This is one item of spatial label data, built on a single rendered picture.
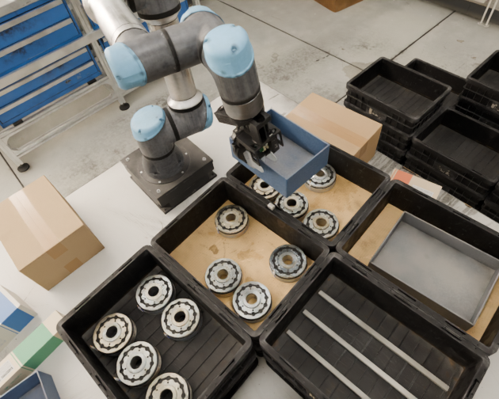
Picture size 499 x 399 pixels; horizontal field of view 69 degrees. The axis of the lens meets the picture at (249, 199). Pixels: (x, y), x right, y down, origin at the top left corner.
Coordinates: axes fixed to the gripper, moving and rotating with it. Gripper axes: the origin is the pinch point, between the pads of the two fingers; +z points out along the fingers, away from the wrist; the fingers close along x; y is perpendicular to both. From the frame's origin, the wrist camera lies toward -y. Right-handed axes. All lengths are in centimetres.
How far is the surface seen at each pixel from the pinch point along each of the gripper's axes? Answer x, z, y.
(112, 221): -40, 38, -46
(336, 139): 35.3, 31.6, -6.8
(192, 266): -28.2, 26.0, -4.0
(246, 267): -17.0, 27.5, 6.9
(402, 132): 84, 76, -9
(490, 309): 20, 32, 57
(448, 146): 100, 89, 7
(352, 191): 23.8, 33.0, 10.1
